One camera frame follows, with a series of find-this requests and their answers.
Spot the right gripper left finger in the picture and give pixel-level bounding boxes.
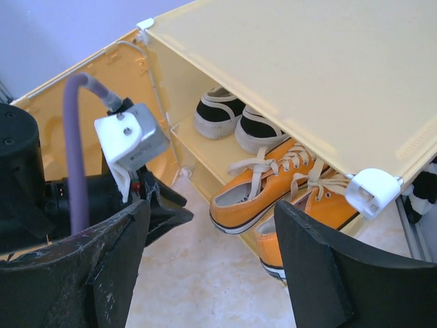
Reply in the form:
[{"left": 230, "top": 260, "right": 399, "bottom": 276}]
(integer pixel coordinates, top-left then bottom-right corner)
[{"left": 1, "top": 200, "right": 150, "bottom": 327}]

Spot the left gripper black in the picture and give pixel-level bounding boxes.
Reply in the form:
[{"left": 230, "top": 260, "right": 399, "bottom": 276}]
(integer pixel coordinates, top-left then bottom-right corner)
[{"left": 137, "top": 167, "right": 194, "bottom": 247}]

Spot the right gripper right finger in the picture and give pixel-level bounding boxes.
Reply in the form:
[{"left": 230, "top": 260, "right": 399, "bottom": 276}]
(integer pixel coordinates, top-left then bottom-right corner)
[{"left": 274, "top": 201, "right": 436, "bottom": 327}]

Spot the orange sneaker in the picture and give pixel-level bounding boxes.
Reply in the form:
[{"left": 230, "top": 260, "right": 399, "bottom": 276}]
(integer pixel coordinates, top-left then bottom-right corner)
[
  {"left": 255, "top": 172, "right": 358, "bottom": 282},
  {"left": 210, "top": 138, "right": 318, "bottom": 234}
]

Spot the black white sneaker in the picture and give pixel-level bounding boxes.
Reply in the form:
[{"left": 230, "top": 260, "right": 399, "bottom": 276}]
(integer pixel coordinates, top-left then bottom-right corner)
[
  {"left": 194, "top": 86, "right": 246, "bottom": 139},
  {"left": 235, "top": 105, "right": 289, "bottom": 154}
]

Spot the yellow cabinet door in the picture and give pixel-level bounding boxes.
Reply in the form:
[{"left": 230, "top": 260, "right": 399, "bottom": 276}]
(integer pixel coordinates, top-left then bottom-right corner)
[{"left": 12, "top": 29, "right": 178, "bottom": 186}]

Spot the yellow shoe cabinet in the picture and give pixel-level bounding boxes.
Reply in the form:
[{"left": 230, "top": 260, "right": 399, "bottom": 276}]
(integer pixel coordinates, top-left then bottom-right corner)
[{"left": 135, "top": 0, "right": 437, "bottom": 274}]

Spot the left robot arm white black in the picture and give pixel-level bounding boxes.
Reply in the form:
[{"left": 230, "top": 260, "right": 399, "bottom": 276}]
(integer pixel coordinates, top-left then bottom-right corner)
[{"left": 1, "top": 104, "right": 194, "bottom": 254}]

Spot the black white striped slipper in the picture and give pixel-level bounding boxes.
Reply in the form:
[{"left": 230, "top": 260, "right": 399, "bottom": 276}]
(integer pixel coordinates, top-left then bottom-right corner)
[{"left": 404, "top": 158, "right": 436, "bottom": 224}]

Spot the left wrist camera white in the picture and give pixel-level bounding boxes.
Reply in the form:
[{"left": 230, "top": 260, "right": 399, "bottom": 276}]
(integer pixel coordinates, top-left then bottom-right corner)
[{"left": 94, "top": 103, "right": 170, "bottom": 203}]

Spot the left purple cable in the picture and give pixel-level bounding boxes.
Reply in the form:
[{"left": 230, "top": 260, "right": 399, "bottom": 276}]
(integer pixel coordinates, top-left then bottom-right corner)
[{"left": 63, "top": 72, "right": 124, "bottom": 236}]

